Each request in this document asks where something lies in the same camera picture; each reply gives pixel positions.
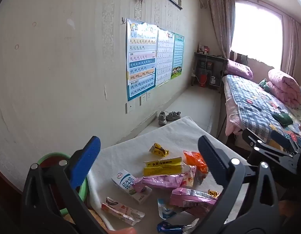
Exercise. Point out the white table cloth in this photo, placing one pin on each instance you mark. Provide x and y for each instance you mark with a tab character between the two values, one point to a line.
131	148

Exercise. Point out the blue foil wrapper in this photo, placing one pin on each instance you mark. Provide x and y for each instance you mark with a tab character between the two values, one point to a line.
168	227

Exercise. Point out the long pink wrapper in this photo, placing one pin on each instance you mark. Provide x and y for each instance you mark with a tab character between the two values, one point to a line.
160	181

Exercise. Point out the pink bed sheet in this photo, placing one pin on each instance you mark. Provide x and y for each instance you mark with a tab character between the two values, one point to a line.
232	117

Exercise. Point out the bright window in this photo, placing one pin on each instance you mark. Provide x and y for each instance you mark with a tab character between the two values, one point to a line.
256	31

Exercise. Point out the dark metal shelf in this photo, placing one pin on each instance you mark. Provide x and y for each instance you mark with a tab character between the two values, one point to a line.
220	68

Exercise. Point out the dark green cloth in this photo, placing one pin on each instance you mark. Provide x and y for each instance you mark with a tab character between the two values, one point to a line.
283	119

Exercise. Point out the teal cloth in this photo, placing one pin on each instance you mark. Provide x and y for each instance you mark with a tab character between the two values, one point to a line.
264	84

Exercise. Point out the white blue milk carton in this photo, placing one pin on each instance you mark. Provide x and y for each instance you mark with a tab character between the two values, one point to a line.
129	185

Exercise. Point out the yellow torn package box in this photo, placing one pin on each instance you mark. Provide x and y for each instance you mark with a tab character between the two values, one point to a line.
162	167

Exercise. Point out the orange snack wrapper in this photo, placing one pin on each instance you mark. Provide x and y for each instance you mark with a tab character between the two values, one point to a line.
194	160

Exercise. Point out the folded pink quilt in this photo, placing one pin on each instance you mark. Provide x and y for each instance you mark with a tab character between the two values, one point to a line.
284	85

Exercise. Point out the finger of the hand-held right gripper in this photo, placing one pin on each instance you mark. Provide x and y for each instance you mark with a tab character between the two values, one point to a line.
265	153
255	136

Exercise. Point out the pink printed wrapper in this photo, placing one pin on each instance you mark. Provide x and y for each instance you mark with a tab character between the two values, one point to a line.
189	198

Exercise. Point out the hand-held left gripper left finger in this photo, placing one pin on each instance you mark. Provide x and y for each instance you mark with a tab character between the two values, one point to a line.
87	160

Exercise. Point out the black wall rail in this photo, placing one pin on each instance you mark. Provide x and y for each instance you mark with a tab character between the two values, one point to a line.
172	0

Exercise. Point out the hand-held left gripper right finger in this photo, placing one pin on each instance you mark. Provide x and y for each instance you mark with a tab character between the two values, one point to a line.
211	158

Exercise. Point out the blue white pouch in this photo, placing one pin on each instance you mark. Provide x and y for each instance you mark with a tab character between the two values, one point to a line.
165	209

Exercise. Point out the pink patterned curtain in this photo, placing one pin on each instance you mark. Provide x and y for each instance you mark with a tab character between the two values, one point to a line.
221	22
291	46

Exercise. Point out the red bucket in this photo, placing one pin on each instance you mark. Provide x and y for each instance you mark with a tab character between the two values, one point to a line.
203	80

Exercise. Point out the purple pillow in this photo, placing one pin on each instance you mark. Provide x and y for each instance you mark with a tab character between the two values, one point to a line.
239	68

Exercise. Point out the white pink wall poster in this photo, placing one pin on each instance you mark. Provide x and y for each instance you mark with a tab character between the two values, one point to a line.
165	56

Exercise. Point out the blue letter wall poster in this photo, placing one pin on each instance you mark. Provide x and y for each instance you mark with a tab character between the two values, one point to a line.
142	61

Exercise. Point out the green red trash bin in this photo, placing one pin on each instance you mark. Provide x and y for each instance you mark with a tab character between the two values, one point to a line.
79	190

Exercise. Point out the green blue wall poster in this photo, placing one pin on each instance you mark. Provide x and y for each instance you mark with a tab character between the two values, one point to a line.
177	53

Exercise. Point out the white wall socket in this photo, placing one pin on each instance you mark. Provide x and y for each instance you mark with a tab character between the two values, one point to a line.
143	98

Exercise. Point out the white wall switch plate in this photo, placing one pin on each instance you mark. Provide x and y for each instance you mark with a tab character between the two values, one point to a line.
130	106

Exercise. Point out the crumpled yellow candy wrapper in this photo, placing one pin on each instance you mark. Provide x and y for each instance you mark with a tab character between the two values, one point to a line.
213	194

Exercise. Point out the small yellow black wrapper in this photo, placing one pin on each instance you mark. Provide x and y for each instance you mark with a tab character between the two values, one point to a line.
159	150

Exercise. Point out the brown wooden door frame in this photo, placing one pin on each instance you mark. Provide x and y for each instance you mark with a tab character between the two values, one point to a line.
5	182

